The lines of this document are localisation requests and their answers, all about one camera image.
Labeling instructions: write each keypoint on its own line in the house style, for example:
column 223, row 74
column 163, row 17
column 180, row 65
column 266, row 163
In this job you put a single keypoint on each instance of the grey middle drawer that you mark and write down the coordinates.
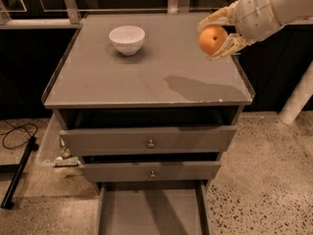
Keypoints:
column 157, row 171

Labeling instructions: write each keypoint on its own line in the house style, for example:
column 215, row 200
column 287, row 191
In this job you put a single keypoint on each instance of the grey drawer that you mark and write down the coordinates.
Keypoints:
column 153, row 208
column 148, row 140
column 157, row 171

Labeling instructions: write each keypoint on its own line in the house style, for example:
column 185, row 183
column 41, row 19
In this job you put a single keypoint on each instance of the white ceramic bowl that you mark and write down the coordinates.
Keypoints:
column 127, row 39

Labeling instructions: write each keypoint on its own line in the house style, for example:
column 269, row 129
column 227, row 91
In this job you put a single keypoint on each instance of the clear plastic bin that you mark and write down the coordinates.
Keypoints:
column 52, row 150

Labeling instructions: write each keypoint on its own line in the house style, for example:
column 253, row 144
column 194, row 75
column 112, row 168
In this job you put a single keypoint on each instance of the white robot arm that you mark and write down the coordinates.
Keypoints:
column 290, row 11

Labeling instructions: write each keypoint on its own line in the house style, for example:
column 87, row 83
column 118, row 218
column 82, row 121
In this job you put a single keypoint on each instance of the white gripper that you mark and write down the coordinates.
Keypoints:
column 255, row 18

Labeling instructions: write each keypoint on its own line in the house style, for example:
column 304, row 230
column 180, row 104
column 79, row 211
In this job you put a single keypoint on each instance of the grey top drawer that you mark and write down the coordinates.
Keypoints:
column 148, row 140

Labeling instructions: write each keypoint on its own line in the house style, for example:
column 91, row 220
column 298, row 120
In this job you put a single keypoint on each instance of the grey bottom drawer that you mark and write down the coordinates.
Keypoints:
column 153, row 208

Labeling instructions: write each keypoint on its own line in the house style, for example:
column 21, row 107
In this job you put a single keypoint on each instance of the white post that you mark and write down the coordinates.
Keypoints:
column 299, row 97

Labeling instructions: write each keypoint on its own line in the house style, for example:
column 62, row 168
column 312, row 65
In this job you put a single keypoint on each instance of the black stand leg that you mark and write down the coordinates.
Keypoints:
column 18, row 169

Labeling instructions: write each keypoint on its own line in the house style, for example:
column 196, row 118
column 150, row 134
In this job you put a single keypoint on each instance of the orange round fruit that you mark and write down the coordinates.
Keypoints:
column 212, row 38

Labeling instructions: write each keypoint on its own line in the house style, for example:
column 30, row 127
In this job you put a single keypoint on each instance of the grey drawer cabinet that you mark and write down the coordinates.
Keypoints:
column 167, row 83

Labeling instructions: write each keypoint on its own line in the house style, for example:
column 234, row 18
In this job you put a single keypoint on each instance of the metal railing frame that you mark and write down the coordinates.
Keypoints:
column 65, row 7

